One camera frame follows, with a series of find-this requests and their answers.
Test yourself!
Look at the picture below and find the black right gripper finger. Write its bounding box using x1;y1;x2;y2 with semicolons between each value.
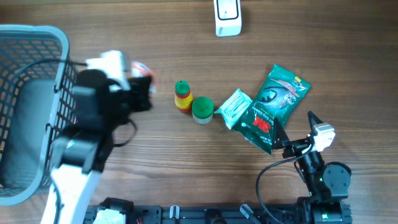
272;118;290;149
308;111;323;136

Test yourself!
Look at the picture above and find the red white tissue packet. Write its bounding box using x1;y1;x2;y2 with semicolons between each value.
131;61;157;94

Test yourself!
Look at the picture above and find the green 3M gloves packet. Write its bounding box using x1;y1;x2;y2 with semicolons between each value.
233;64;311;154

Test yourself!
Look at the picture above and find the red yellow sauce bottle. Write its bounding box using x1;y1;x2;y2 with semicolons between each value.
175;80;193;113

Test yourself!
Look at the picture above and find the teal wet wipes packet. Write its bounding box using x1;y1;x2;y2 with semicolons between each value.
215;88;252;129

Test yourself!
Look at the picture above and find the green lid white jar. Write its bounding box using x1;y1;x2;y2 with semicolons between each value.
192;96;214;124

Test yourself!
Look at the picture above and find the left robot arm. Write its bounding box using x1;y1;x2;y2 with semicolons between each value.
41;69;152;223

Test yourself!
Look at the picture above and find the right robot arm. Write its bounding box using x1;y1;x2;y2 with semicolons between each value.
272;111;353;223

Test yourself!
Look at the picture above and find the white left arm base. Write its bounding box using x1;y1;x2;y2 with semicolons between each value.
93;197;134;224

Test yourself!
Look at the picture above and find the white barcode scanner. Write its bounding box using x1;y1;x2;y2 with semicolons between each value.
213;0;242;37

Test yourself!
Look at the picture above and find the grey plastic mesh basket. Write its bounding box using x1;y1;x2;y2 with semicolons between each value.
1;24;78;206

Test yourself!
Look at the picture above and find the black left camera cable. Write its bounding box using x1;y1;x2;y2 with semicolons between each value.
9;58;138;147

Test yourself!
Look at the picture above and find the black camera cable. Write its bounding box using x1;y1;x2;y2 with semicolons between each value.
9;58;138;147
256;143;315;224

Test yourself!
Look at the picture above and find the black right camera cable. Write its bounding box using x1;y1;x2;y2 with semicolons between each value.
256;143;315;224

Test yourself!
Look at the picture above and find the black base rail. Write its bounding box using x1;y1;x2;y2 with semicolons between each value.
85;203;353;224

